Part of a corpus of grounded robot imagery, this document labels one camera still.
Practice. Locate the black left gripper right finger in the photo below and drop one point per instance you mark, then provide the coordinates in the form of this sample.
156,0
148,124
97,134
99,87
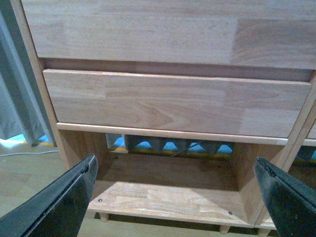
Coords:
290,203

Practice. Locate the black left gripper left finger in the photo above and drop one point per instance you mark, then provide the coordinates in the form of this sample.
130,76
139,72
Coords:
57,210

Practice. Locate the right wooden shelf cabinet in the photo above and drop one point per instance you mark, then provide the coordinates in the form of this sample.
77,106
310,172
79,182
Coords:
298,156

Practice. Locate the wooden shelf cabinet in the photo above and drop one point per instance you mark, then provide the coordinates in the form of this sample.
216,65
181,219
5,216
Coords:
298,156
195,177

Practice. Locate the left wooden shelf cabinet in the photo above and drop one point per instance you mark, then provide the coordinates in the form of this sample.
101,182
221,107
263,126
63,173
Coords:
195,177

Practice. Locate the grey curtain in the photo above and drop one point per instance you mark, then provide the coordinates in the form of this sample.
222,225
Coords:
22,110

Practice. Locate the left cabinet lower drawer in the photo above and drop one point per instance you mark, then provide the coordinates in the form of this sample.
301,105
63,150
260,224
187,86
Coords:
248,107

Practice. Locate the cabinet drawer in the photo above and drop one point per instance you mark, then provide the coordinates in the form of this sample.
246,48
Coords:
248,107
255,33

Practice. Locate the left cabinet upper drawer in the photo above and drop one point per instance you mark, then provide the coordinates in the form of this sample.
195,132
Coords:
255,33

